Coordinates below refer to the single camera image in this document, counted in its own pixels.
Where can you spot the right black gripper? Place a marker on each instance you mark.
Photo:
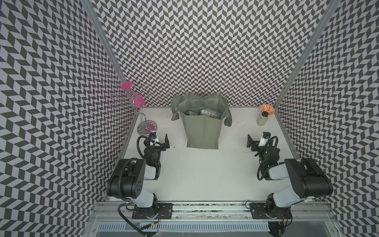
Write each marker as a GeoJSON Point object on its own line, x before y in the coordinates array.
{"type": "Point", "coordinates": [250, 141]}

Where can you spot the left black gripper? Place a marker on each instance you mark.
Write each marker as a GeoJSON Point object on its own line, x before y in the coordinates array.
{"type": "Point", "coordinates": [164, 145]}

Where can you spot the green canvas bag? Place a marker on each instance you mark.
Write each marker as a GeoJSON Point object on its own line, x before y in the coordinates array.
{"type": "Point", "coordinates": [202, 132]}

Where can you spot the grey-green tall analog clock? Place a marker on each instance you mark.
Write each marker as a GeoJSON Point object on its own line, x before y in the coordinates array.
{"type": "Point", "coordinates": [192, 113]}

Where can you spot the grey-green large analog clock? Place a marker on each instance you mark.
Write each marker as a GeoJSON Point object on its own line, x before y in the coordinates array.
{"type": "Point", "coordinates": [211, 113]}

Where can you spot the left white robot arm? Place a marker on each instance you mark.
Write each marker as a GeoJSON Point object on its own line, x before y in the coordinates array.
{"type": "Point", "coordinates": [126, 182]}

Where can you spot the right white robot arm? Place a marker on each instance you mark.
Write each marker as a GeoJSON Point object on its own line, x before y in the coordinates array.
{"type": "Point", "coordinates": [307, 179]}

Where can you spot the small glass bottle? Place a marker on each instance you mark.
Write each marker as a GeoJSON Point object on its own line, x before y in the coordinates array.
{"type": "Point", "coordinates": [262, 119]}

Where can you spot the orange patterned bowl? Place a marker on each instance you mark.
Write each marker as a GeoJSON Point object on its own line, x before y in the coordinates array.
{"type": "Point", "coordinates": [267, 108]}

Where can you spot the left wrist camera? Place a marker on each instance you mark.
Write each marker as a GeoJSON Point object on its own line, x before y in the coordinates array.
{"type": "Point", "coordinates": [154, 139]}

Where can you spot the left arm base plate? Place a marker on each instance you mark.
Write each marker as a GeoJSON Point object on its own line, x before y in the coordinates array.
{"type": "Point", "coordinates": [163, 210]}

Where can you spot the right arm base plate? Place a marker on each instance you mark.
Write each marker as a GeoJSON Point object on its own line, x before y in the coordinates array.
{"type": "Point", "coordinates": [260, 210]}

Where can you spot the aluminium front rail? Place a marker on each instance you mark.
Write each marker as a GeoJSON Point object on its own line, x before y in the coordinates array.
{"type": "Point", "coordinates": [222, 211]}

